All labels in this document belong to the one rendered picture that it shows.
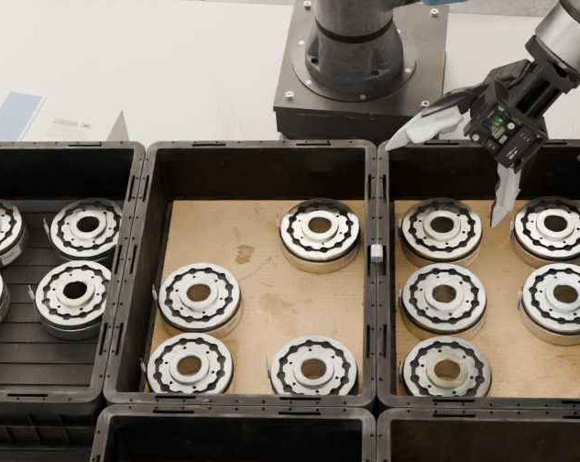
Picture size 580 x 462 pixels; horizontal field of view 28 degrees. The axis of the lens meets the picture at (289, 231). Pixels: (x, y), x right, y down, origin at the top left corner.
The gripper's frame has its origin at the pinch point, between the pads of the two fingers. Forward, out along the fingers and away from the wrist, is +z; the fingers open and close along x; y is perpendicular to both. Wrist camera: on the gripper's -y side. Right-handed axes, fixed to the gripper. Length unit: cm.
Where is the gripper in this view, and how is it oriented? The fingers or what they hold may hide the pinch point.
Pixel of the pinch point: (437, 187)
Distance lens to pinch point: 130.5
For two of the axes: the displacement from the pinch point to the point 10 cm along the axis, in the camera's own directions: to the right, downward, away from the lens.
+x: 8.1, 5.6, 1.7
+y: -1.2, 4.3, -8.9
